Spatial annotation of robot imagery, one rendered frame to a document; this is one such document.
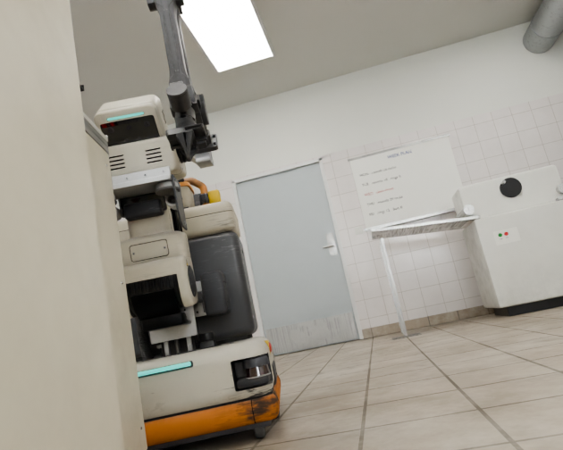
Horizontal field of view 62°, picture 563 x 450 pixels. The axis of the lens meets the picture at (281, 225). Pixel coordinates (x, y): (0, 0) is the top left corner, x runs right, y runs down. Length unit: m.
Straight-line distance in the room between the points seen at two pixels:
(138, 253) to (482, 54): 5.07
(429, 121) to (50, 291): 5.37
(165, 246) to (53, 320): 1.16
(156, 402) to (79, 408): 1.04
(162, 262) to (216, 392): 0.42
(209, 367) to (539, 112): 5.02
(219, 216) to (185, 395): 0.69
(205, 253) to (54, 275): 1.38
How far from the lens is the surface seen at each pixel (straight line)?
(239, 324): 1.75
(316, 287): 5.31
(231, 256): 1.78
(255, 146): 5.72
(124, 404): 1.14
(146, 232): 1.61
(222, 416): 1.44
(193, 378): 1.45
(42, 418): 0.39
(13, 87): 0.45
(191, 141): 1.29
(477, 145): 5.62
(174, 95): 1.33
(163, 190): 1.51
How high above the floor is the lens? 0.30
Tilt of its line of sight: 12 degrees up
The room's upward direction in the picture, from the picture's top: 12 degrees counter-clockwise
